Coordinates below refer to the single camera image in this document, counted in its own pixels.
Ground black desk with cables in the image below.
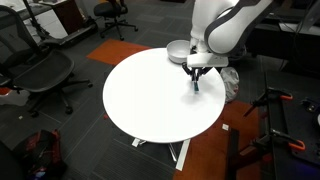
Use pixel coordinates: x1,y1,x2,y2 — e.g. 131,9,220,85
247,6,320,73

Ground black mesh office chair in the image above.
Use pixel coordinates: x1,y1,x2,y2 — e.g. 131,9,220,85
0,4,94,118

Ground red and black backpack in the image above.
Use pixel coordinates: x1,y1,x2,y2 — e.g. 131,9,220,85
12,128,65,180

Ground teal dry-erase marker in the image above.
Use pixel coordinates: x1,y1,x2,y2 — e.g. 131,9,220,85
192,79,201,95

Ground white round bowl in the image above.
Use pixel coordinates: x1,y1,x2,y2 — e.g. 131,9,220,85
165,39,193,65

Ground small black device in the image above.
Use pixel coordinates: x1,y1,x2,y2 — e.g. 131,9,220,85
301,96,320,115

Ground white table base foot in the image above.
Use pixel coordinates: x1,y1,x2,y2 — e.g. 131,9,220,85
131,137,192,172

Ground dark brown cabinet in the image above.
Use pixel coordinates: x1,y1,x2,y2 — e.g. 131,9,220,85
52,0,85,35

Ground black wheeled office chair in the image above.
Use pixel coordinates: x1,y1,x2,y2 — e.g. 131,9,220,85
92,0,140,42

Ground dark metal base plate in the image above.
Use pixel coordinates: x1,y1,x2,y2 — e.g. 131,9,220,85
226,128,242,180

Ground black orange-handled bar clamp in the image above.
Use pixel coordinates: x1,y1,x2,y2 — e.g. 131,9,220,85
242,86,295,118
251,127,307,155

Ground crumpled white plastic bag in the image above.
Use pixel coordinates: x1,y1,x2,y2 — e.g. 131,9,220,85
219,66,241,104

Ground black perforated board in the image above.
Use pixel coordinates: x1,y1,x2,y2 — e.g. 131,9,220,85
264,69,320,180

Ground white gripper block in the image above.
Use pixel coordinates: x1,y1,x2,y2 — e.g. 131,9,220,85
181,52,230,83

